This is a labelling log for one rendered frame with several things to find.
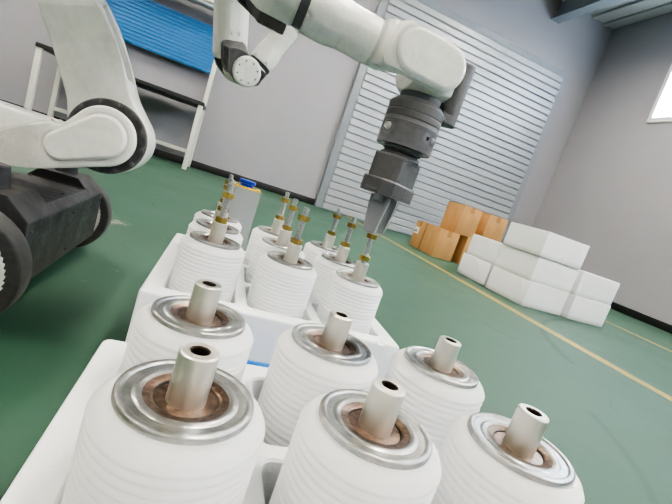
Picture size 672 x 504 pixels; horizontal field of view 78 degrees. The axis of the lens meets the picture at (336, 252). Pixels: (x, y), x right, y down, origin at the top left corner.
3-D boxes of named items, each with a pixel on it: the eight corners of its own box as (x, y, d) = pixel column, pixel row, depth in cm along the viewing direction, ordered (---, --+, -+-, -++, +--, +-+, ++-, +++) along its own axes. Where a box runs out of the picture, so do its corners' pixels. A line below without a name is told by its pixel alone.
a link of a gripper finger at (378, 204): (360, 228, 68) (373, 192, 67) (377, 235, 66) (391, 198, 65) (356, 227, 66) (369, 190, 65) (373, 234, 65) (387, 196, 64)
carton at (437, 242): (450, 261, 433) (460, 234, 428) (430, 256, 425) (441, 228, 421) (436, 254, 461) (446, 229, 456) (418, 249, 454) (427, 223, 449)
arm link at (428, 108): (397, 112, 60) (425, 32, 58) (373, 117, 70) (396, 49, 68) (462, 139, 63) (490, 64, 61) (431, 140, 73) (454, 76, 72)
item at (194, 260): (159, 330, 69) (188, 227, 66) (217, 343, 71) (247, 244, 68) (144, 357, 60) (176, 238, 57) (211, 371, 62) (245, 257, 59)
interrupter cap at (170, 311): (141, 330, 30) (143, 321, 29) (157, 295, 37) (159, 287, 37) (245, 350, 32) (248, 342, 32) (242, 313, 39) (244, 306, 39)
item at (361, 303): (340, 398, 66) (378, 294, 64) (288, 373, 69) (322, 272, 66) (355, 377, 76) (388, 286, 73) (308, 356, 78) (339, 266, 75)
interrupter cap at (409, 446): (332, 467, 22) (337, 455, 22) (307, 389, 29) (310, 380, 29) (451, 480, 24) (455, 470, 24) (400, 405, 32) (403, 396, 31)
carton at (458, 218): (472, 238, 434) (483, 211, 429) (454, 232, 425) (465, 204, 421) (456, 232, 461) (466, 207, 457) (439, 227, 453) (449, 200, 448)
